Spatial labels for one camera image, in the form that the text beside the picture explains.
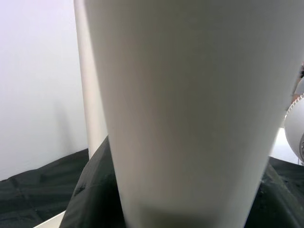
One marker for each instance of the black cloth table cover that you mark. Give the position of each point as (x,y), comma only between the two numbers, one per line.
(35,185)

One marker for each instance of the white plastic table leg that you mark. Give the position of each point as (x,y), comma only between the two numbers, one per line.
(90,83)
(190,107)

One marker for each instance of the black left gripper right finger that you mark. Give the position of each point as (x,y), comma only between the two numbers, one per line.
(278,209)

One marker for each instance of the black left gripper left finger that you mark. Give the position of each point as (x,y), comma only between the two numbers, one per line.
(95,202)

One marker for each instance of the white plastic children table top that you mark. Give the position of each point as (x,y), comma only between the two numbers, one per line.
(52,219)

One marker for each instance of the white fan head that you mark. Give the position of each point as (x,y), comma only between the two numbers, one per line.
(294,128)

